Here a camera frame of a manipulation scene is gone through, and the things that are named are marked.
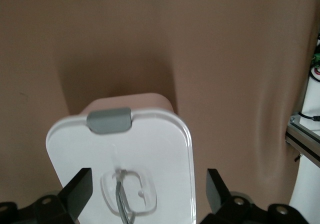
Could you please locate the grey box lid handle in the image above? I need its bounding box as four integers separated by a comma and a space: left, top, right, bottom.
114, 168, 137, 224

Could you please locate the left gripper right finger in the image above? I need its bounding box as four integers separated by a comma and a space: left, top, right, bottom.
199, 168, 309, 224

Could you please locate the white lidded storage box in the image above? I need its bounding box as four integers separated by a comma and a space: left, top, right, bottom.
45, 92, 199, 224

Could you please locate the aluminium camera post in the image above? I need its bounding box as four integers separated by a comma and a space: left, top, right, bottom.
284, 112, 320, 161

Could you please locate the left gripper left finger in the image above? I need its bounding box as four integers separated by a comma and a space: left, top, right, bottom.
0, 167, 94, 224

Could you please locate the grey box latch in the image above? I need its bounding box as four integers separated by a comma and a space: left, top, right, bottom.
86, 107, 133, 135

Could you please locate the brown table mat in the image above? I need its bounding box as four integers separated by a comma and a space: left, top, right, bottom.
0, 0, 320, 224

